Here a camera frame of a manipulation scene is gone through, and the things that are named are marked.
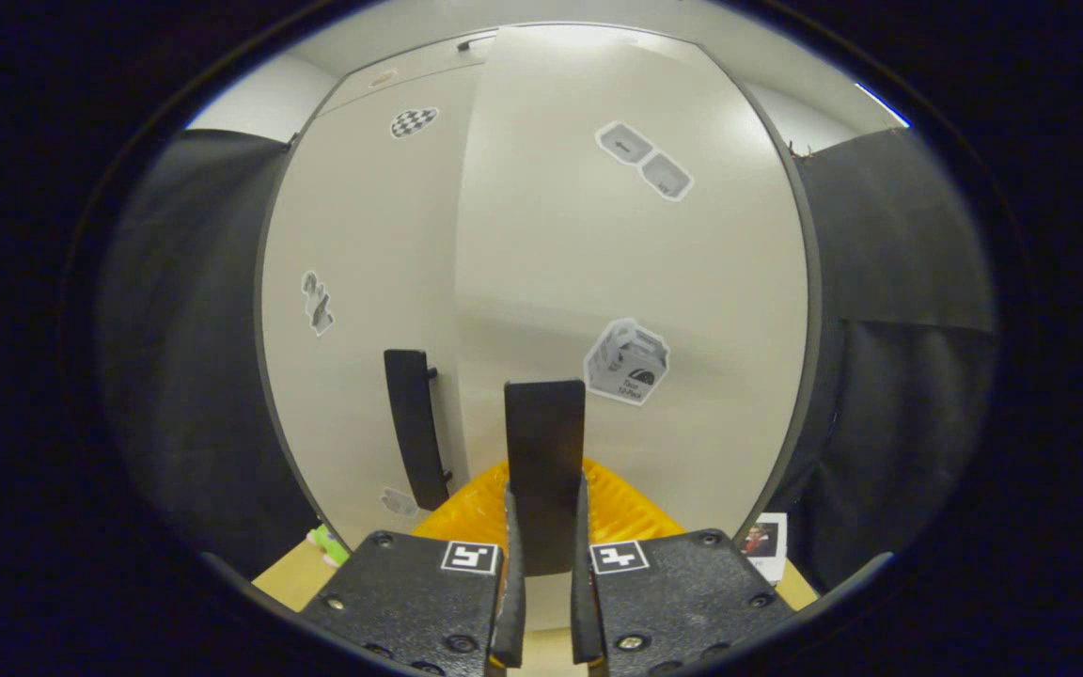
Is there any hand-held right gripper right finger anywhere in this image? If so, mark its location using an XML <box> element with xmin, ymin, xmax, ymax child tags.
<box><xmin>570</xmin><ymin>459</ymin><xmax>796</xmax><ymax>677</ymax></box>

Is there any white book with portrait cover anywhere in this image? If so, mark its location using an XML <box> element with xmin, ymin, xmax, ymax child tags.
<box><xmin>739</xmin><ymin>512</ymin><xmax>789</xmax><ymax>584</ymax></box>

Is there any pink and green plush toy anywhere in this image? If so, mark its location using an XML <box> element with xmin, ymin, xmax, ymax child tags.
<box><xmin>308</xmin><ymin>525</ymin><xmax>352</xmax><ymax>568</ymax></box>

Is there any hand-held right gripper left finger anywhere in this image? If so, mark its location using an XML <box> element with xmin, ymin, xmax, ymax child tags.
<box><xmin>300</xmin><ymin>459</ymin><xmax>528</xmax><ymax>677</ymax></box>

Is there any black backdrop cloth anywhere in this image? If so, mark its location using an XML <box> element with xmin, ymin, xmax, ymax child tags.
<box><xmin>95</xmin><ymin>127</ymin><xmax>998</xmax><ymax>593</ymax></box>

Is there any beige double-door shoe cabinet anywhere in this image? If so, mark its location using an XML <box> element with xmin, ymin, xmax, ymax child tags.
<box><xmin>255</xmin><ymin>24</ymin><xmax>824</xmax><ymax>556</ymax></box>

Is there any beige cabinet door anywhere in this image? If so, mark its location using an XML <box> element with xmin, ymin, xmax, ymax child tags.
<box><xmin>261</xmin><ymin>64</ymin><xmax>486</xmax><ymax>551</ymax></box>
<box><xmin>455</xmin><ymin>24</ymin><xmax>810</xmax><ymax>633</ymax></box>

